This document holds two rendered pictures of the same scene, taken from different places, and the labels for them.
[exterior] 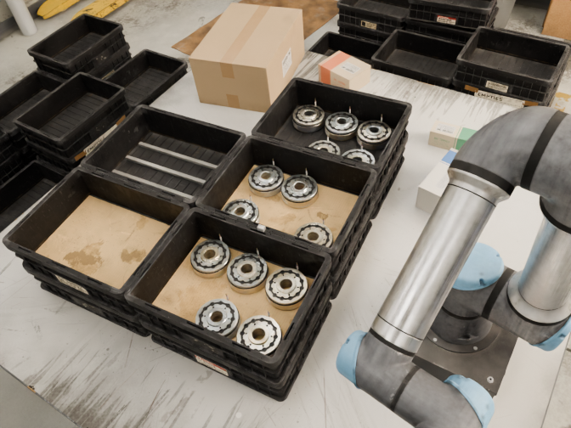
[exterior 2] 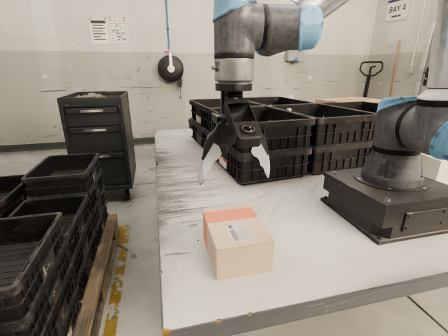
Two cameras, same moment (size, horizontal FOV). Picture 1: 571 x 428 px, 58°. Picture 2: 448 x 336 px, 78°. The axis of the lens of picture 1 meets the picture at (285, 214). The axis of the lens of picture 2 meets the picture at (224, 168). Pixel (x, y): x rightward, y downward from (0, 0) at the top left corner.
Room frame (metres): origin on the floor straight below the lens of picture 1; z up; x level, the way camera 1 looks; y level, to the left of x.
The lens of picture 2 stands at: (-0.30, -0.45, 1.10)
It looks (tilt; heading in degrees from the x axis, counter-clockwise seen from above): 20 degrees down; 38
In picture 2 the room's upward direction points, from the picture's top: straight up
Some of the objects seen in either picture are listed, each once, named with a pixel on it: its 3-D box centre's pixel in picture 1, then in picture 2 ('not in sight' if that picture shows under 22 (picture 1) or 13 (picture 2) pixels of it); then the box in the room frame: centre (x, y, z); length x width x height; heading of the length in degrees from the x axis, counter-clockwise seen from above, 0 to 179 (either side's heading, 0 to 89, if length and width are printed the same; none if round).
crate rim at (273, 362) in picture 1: (228, 278); (256, 115); (0.67, 0.15, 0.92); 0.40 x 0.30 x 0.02; 58
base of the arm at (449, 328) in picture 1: (460, 305); (393, 163); (0.56, -0.37, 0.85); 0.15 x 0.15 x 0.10
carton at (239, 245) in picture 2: not in sight; (235, 238); (0.14, -0.14, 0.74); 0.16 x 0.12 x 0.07; 52
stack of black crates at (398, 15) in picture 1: (379, 26); not in sight; (2.67, -0.67, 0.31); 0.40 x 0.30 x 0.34; 52
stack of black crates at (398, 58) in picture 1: (417, 82); not in sight; (2.11, -0.74, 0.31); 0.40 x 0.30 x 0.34; 52
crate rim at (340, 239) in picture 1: (286, 190); (317, 112); (0.92, -0.01, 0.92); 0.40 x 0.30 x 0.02; 58
